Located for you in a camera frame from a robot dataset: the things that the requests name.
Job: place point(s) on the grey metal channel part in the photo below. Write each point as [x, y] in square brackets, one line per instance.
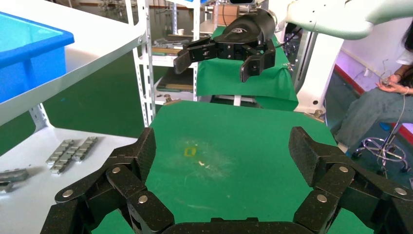
[14, 175]
[5, 187]

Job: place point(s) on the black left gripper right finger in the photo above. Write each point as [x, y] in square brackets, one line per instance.
[355, 193]

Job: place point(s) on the brown cardboard box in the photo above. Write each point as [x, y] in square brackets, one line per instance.
[227, 16]

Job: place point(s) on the seated person's hand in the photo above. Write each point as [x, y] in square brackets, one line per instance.
[392, 84]

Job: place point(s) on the white paper cup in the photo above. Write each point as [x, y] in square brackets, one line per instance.
[181, 32]

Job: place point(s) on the white shelf board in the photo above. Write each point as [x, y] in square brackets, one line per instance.
[96, 32]

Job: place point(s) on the white metal shelf rack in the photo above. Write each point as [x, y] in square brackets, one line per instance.
[146, 64]

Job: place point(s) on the blue plastic bin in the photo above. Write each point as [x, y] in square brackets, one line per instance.
[29, 55]

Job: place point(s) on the toothed silver metal strip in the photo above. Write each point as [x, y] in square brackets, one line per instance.
[84, 148]
[66, 160]
[59, 151]

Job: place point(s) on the stack of metal parts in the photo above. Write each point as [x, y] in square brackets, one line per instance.
[167, 43]

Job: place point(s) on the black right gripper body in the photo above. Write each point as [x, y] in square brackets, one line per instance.
[248, 29]

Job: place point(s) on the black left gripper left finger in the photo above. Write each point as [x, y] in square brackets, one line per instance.
[96, 200]

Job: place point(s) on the green draped table cloth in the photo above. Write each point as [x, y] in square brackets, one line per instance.
[222, 80]

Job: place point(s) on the chrome stool base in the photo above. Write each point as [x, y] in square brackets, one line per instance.
[384, 150]

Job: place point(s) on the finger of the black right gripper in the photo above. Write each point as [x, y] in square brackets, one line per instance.
[258, 63]
[197, 51]

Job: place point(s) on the seated person in jeans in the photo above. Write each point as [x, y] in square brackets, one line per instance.
[371, 109]

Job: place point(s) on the white robot torso column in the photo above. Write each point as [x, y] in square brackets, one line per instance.
[319, 71]

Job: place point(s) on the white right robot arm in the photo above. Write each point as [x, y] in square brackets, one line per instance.
[322, 19]

